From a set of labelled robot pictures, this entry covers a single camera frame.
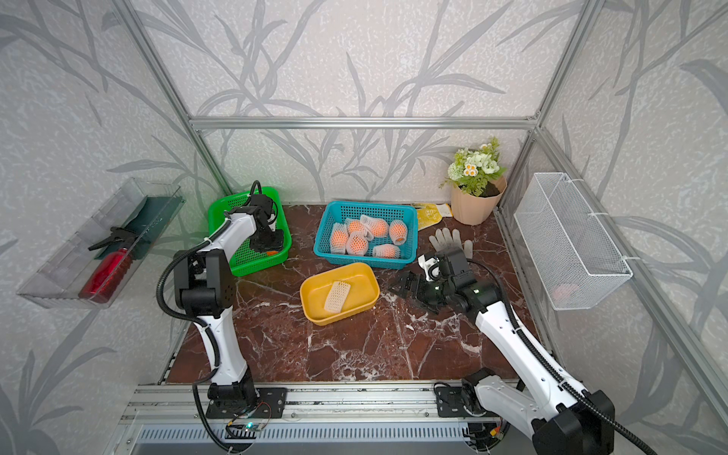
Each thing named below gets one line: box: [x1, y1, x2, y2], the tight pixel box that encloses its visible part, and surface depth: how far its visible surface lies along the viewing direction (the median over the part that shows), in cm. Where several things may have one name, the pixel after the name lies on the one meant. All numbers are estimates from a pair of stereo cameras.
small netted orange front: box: [372, 243, 401, 259], surface depth 101 cm
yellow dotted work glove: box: [413, 202, 454, 231], surface depth 118 cm
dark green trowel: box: [125, 196, 182, 260], surface depth 70 cm
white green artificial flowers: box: [438, 137, 508, 198], surface depth 93 cm
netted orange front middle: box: [345, 231, 369, 257], surface depth 101 cm
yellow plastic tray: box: [299, 262, 381, 327], surface depth 95 cm
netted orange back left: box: [345, 218, 365, 235], surface depth 107 cm
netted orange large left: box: [329, 221, 349, 255], surface depth 104 cm
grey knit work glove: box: [428, 227, 474, 260], surface depth 110 cm
